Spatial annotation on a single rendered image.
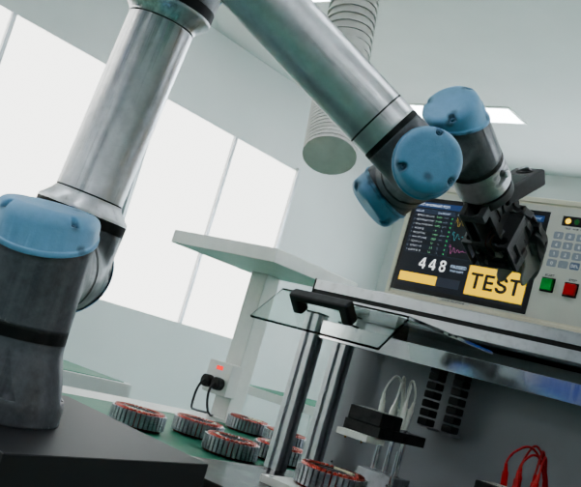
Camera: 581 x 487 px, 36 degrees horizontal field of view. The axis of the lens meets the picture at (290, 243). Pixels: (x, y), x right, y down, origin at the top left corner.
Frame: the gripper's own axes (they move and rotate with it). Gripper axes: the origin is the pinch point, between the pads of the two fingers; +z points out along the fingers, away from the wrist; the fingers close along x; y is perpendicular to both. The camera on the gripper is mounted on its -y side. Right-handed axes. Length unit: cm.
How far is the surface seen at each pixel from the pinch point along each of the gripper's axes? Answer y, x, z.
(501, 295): 0.4, -7.2, 8.0
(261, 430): 15, -87, 68
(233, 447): 35, -53, 24
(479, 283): -0.8, -11.4, 7.4
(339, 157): -66, -104, 53
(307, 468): 38.9, -21.3, 5.5
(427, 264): -2.3, -21.9, 6.7
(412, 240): -5.7, -26.3, 5.1
